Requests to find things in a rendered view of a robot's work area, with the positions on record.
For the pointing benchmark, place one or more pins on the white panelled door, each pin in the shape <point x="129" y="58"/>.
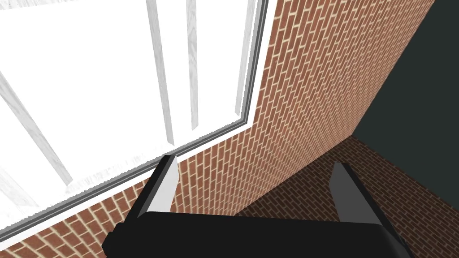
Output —
<point x="107" y="89"/>

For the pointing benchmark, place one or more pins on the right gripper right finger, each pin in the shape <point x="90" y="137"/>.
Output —
<point x="353" y="197"/>

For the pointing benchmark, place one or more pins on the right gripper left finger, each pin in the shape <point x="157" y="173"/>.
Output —
<point x="161" y="191"/>

